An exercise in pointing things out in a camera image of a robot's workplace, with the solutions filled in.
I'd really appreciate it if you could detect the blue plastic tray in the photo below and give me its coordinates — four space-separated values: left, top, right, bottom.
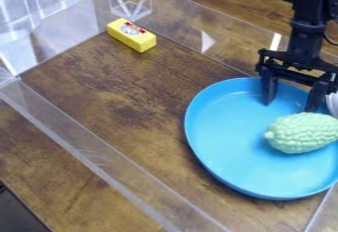
184 78 338 200

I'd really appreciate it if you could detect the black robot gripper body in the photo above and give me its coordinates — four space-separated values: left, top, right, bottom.
257 20 338 92

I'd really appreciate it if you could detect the clear acrylic enclosure wall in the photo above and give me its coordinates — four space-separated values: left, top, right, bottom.
0 0 338 232

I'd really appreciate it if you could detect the stainless steel pot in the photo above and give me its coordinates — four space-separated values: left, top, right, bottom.
326 92 338 118

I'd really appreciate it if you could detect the yellow rectangular block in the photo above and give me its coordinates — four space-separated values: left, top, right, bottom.
106 18 158 52

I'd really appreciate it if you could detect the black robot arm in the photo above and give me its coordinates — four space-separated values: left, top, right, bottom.
257 0 338 113

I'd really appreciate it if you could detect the pale green bumpy toy gourd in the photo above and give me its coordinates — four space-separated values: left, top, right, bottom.
265 113 338 154

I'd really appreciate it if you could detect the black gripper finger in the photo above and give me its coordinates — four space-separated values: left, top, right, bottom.
262 71 279 106
305 79 335 113

